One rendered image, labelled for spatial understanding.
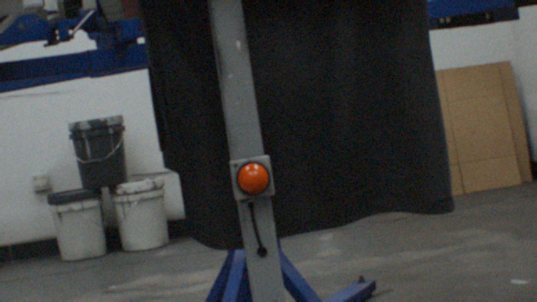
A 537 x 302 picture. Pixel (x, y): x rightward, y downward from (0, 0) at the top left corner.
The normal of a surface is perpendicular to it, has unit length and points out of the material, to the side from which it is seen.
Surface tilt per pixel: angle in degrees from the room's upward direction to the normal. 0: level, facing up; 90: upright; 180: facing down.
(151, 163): 90
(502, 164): 73
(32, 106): 90
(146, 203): 93
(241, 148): 90
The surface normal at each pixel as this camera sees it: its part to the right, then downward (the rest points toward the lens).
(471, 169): 0.07, -0.26
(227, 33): 0.11, 0.04
